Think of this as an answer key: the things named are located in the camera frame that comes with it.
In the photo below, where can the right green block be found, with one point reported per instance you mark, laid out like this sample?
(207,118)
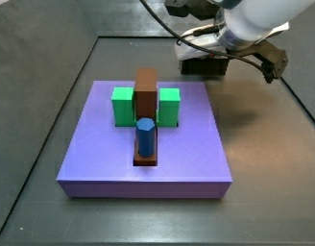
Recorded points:
(168,107)

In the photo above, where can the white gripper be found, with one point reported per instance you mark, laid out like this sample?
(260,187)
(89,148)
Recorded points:
(204,37)

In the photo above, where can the purple base board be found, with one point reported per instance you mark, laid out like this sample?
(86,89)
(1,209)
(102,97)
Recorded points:
(102,166)

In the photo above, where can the brown L-shaped block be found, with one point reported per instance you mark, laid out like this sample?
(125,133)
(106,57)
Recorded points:
(145,107)

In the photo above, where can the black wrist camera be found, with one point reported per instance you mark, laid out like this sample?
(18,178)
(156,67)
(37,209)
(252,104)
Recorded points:
(272,58)

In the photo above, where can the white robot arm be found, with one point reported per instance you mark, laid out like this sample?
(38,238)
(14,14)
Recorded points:
(241,23)

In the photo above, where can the green block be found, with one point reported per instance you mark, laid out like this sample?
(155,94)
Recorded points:
(168,107)
(121,101)

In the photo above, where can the left green block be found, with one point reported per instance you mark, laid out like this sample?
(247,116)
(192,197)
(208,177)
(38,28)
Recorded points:
(121,101)

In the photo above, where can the blue hexagonal peg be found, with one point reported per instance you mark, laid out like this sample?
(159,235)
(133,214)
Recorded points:
(145,137)

